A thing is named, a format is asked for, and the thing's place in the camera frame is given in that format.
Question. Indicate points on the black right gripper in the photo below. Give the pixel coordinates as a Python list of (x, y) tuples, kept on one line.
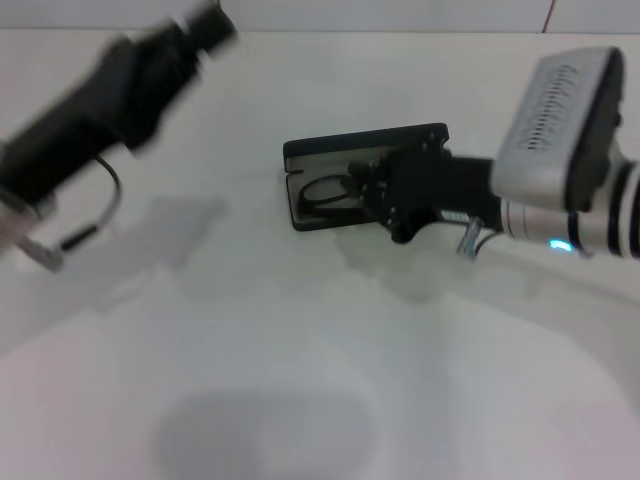
[(440, 190)]

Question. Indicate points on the black thin-framed glasses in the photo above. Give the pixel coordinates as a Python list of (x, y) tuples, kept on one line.
[(312, 205)]

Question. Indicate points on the silver right connector stub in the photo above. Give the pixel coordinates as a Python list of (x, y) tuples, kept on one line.
[(469, 242)]

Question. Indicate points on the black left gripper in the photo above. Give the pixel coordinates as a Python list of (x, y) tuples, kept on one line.
[(100, 110)]

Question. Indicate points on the black glasses case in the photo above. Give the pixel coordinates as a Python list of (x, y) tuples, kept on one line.
[(350, 140)]

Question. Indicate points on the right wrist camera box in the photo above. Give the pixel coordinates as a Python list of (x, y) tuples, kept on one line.
[(550, 125)]

